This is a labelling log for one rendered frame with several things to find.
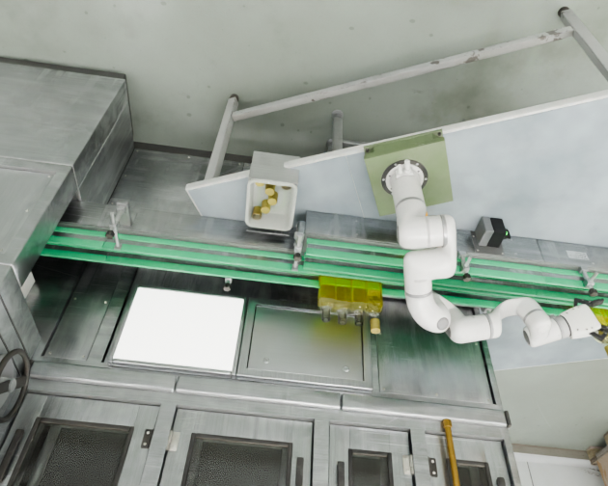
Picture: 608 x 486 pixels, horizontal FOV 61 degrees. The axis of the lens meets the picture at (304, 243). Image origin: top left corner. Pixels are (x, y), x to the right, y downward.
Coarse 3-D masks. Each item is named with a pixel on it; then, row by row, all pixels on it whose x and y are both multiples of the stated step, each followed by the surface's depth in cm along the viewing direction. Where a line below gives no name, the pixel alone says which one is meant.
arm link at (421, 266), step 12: (444, 216) 152; (444, 228) 150; (444, 240) 151; (408, 252) 159; (420, 252) 157; (432, 252) 157; (444, 252) 155; (408, 264) 157; (420, 264) 155; (432, 264) 155; (444, 264) 154; (408, 276) 158; (420, 276) 156; (432, 276) 156; (444, 276) 156; (408, 288) 160; (420, 288) 158
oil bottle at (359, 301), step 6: (354, 282) 190; (360, 282) 190; (366, 282) 191; (354, 288) 188; (360, 288) 188; (366, 288) 189; (354, 294) 186; (360, 294) 186; (366, 294) 186; (354, 300) 184; (360, 300) 184; (366, 300) 185; (354, 306) 183; (360, 306) 183; (366, 306) 183
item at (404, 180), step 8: (408, 160) 166; (400, 168) 168; (408, 168) 167; (416, 168) 170; (392, 176) 173; (400, 176) 169; (408, 176) 168; (416, 176) 169; (392, 184) 171; (400, 184) 166; (408, 184) 165; (416, 184) 166; (392, 192) 171; (400, 192) 164; (408, 192) 162; (416, 192) 162; (400, 200) 162; (424, 200) 163
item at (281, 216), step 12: (252, 180) 176; (264, 180) 176; (252, 192) 186; (264, 192) 189; (288, 192) 188; (252, 204) 193; (276, 204) 193; (288, 204) 192; (264, 216) 194; (276, 216) 195; (288, 216) 195; (264, 228) 191; (276, 228) 191; (288, 228) 191
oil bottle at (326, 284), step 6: (318, 276) 196; (324, 276) 190; (318, 282) 193; (324, 282) 188; (330, 282) 188; (318, 288) 190; (324, 288) 186; (330, 288) 186; (318, 294) 187; (324, 294) 184; (330, 294) 184; (318, 300) 184; (324, 300) 182; (330, 300) 182; (318, 306) 184; (324, 306) 182; (330, 306) 182
